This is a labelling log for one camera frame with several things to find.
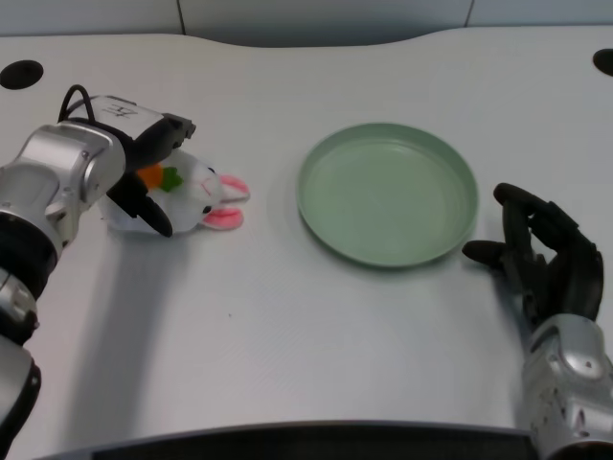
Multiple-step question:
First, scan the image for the green round plate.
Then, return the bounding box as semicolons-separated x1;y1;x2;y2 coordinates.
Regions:
295;123;479;268

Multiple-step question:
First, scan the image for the white plush rabbit doll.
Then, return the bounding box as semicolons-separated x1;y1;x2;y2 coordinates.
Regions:
98;149;252;236

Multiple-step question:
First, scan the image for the black table cable grommet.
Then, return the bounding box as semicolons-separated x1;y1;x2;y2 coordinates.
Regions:
0;59;45;89
592;48;613;77

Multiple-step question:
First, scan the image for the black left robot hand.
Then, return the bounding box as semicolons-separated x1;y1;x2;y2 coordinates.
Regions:
90;95;197;240

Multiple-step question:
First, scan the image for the black robot torso edge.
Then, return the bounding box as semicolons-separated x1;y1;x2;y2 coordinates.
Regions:
33;421;537;460

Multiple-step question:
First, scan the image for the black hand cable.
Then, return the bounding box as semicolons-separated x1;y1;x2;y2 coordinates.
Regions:
57;84;96;124

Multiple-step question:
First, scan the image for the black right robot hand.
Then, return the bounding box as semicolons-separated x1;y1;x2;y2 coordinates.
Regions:
462;182;604;328

